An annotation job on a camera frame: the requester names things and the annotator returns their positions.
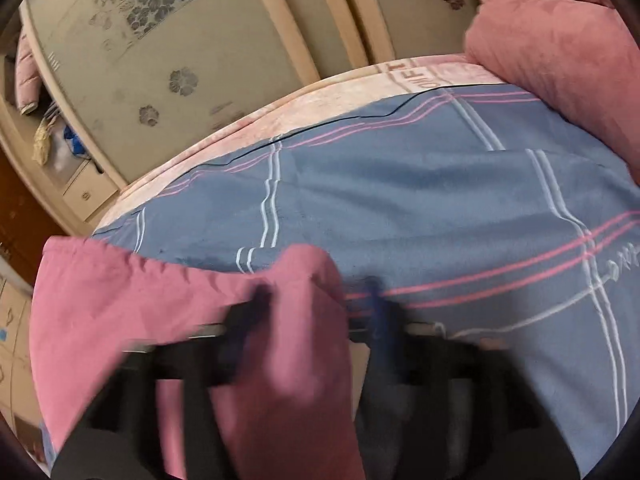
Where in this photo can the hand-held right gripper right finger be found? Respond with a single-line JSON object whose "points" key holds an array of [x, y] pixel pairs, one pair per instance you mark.
{"points": [[382, 320]]}

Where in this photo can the blue striped bed blanket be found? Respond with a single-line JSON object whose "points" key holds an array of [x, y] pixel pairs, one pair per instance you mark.
{"points": [[400, 200]]}

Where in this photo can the pink and white hooded jacket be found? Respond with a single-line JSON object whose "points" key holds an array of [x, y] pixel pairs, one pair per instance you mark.
{"points": [[150, 285]]}

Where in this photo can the beige wardrobe with floral doors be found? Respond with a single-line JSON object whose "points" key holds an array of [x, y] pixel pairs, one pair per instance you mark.
{"points": [[200, 35]]}

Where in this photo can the beige wardrobe drawer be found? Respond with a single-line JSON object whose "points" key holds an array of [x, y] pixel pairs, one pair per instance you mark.
{"points": [[86, 192]]}

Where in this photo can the brown wooden door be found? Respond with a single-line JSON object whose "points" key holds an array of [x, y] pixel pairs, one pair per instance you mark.
{"points": [[30, 220]]}

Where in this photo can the blue garment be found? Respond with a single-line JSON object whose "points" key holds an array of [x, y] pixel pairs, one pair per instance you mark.
{"points": [[75, 144]]}

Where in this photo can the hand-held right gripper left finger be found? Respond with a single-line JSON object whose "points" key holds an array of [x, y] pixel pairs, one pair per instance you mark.
{"points": [[245, 330]]}

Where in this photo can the clear plastic storage box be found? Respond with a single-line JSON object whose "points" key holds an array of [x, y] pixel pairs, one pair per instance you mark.
{"points": [[61, 156]]}

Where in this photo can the rolled pink quilt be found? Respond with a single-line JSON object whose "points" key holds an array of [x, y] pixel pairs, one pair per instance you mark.
{"points": [[550, 45]]}

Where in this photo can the pale yellow cloth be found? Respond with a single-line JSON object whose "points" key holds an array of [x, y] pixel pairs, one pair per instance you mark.
{"points": [[42, 142]]}

